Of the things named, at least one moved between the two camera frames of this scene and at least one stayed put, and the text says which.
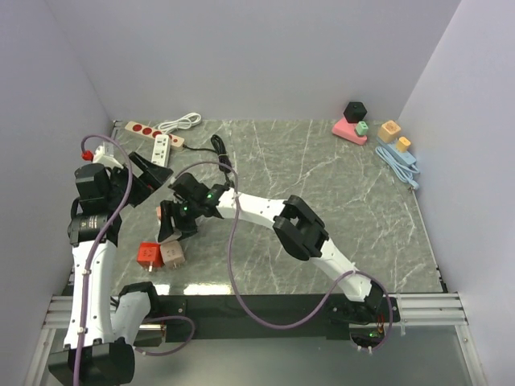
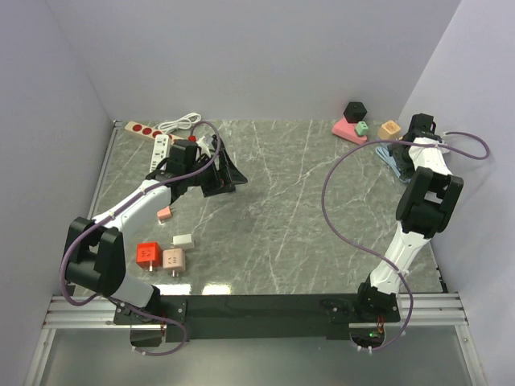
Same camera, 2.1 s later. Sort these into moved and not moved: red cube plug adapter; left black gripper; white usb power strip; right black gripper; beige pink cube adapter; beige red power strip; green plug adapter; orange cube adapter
Moved: left black gripper; right black gripper; beige pink cube adapter
Not moved: beige red power strip; orange cube adapter; green plug adapter; red cube plug adapter; white usb power strip
